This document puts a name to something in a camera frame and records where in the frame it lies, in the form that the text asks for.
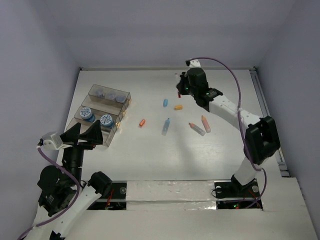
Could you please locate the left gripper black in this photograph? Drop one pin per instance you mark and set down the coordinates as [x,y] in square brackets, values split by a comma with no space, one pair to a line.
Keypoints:
[94,134]

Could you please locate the clear bead cup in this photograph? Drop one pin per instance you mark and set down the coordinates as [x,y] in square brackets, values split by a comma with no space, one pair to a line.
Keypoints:
[110,96]
[121,98]
[100,93]

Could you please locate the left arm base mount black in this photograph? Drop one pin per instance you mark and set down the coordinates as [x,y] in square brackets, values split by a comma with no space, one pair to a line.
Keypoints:
[115,200]

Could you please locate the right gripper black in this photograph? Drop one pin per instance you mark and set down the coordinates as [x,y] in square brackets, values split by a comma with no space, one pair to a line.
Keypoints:
[183,77]

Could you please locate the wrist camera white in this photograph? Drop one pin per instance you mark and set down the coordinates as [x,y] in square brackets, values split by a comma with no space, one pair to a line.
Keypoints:
[51,141]
[194,63]

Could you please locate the yellow marker cap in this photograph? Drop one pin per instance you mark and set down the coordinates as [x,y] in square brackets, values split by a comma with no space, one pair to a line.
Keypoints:
[178,107]

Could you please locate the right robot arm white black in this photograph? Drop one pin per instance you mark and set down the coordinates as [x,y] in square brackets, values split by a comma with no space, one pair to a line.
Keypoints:
[259,134]

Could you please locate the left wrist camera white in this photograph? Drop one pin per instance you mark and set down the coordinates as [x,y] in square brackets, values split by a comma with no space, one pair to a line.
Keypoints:
[51,141]

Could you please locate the aluminium rail right side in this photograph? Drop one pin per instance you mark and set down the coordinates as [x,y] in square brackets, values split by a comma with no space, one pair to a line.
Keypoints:
[284,171]

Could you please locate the orange highlighter marker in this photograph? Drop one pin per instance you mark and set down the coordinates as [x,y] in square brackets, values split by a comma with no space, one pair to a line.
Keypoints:
[205,124]

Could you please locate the orange marker cap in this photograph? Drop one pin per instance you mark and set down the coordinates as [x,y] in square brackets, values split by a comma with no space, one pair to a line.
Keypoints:
[143,121]

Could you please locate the blue marker cap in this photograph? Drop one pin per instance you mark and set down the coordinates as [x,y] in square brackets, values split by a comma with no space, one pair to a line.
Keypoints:
[165,103]

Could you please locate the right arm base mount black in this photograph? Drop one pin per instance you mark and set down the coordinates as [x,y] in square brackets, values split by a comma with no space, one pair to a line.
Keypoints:
[230,195]

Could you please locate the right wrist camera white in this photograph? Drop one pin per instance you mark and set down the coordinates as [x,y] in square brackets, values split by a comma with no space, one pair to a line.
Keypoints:
[194,63]

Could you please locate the blue highlighter marker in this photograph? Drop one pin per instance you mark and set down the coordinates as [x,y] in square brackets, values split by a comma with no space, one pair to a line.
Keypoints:
[165,127]

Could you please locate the clear grey highlighter marker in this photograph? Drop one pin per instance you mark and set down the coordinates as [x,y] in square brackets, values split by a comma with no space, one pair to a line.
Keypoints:
[197,129]

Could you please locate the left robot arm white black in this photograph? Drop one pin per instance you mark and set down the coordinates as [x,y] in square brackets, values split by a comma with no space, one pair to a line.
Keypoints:
[63,198]

